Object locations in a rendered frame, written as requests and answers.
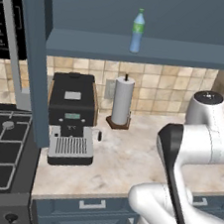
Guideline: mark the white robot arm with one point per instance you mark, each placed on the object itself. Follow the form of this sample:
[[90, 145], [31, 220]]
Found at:
[[200, 139]]

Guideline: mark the black hob knob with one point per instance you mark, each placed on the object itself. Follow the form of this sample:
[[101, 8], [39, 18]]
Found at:
[[10, 218]]

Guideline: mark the black silver coffee machine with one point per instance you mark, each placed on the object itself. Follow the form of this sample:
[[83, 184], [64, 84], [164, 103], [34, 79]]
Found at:
[[72, 102]]

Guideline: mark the white wall outlet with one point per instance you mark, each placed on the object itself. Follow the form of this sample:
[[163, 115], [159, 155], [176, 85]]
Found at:
[[109, 88]]

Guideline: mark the blue drawer front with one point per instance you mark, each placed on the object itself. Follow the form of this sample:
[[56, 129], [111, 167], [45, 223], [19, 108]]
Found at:
[[215, 206], [57, 215]]

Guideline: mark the black microwave oven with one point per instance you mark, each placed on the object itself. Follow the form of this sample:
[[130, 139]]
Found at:
[[2, 26]]

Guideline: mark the blue cabinet door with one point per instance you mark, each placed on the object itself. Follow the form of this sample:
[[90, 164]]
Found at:
[[34, 60]]

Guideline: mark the black gas hob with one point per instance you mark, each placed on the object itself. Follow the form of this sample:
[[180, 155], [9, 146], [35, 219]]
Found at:
[[2, 149]]

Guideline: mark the blue open wall cabinet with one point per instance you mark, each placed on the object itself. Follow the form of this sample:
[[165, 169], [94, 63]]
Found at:
[[183, 16]]

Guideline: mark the clear blue water bottle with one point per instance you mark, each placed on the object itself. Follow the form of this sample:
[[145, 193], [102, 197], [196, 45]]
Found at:
[[136, 37]]

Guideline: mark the white paper towel roll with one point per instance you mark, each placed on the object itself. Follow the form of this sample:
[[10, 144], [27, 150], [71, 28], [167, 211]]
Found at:
[[122, 100]]

